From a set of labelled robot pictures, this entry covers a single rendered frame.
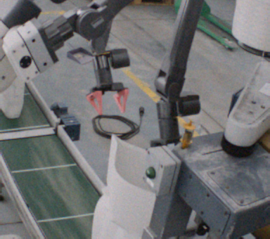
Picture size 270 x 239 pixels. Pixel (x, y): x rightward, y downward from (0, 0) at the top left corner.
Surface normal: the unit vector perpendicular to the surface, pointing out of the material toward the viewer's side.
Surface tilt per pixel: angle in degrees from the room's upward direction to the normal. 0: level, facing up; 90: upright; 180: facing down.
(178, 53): 76
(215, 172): 0
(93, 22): 82
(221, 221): 90
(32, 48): 90
